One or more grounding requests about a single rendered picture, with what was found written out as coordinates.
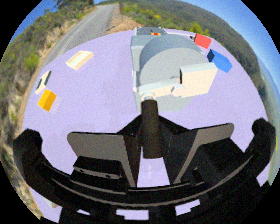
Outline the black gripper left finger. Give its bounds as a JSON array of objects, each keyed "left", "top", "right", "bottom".
[{"left": 67, "top": 115, "right": 143, "bottom": 188}]

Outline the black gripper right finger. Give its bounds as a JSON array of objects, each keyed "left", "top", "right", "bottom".
[{"left": 159, "top": 115, "right": 234, "bottom": 184}]

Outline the blue rectangular block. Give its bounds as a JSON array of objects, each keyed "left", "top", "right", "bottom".
[{"left": 207, "top": 48, "right": 232, "bottom": 73}]

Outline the red rectangular block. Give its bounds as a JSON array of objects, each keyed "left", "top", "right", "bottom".
[{"left": 193, "top": 34, "right": 212, "bottom": 49}]

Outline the yellow square block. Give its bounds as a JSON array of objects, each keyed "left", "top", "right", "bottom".
[{"left": 38, "top": 89, "right": 56, "bottom": 112}]

